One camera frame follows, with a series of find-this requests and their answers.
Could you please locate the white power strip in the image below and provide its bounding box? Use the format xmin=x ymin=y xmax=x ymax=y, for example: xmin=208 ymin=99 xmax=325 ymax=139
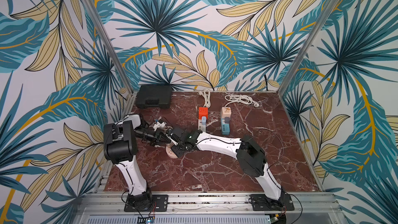
xmin=198 ymin=116 xmax=207 ymax=132

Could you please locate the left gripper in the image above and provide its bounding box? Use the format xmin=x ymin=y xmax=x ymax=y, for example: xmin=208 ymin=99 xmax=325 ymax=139
xmin=134 ymin=127 xmax=171 ymax=147

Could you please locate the teal strip coiled cable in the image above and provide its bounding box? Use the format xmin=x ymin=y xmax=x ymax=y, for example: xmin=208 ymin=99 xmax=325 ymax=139
xmin=223 ymin=93 xmax=260 ymax=108

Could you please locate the round pink power socket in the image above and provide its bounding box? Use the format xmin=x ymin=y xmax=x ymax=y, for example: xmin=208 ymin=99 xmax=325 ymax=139
xmin=166 ymin=145 xmax=184 ymax=159

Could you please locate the black plastic case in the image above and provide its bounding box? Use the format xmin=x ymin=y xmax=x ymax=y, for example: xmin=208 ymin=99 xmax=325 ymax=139
xmin=135 ymin=85 xmax=173 ymax=109

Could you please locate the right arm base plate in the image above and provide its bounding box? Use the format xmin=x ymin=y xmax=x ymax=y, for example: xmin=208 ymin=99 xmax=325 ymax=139
xmin=249 ymin=194 xmax=295 ymax=212

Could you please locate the red plug adapter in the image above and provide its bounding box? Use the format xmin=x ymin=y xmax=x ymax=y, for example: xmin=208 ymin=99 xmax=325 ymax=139
xmin=198 ymin=107 xmax=208 ymax=120

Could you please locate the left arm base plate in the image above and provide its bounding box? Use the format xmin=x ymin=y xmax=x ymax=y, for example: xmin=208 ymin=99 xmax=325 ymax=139
xmin=124 ymin=195 xmax=169 ymax=213

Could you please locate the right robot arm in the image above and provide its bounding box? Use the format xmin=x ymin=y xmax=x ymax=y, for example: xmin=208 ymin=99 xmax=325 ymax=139
xmin=166 ymin=128 xmax=295 ymax=212

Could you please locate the white strip coiled cable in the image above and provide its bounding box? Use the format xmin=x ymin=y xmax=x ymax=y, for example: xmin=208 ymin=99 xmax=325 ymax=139
xmin=198 ymin=88 xmax=212 ymax=108

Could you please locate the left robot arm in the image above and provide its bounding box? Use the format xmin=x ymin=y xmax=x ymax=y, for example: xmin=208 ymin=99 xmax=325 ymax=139
xmin=103 ymin=114 xmax=167 ymax=212

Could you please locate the teal power strip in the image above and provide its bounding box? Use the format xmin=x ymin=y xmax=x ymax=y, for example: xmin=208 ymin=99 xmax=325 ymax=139
xmin=221 ymin=118 xmax=230 ymax=135

